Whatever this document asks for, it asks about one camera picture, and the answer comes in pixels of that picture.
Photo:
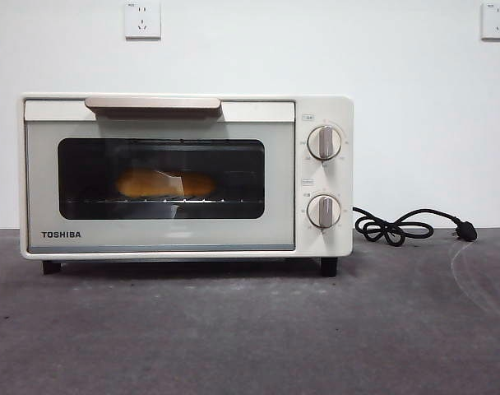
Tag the yellow corn cob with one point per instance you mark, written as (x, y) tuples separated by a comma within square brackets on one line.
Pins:
[(139, 185)]

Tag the oven door with glass window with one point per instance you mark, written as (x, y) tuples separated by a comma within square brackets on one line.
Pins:
[(40, 185)]

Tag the white wall socket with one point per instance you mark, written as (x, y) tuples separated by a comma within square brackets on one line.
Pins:
[(496, 35), (131, 33)]

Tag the cream oven control knob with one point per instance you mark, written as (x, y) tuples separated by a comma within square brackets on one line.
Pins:
[(325, 142), (324, 211)]

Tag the cream Toshiba toaster oven body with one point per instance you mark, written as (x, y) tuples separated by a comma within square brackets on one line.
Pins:
[(342, 181)]

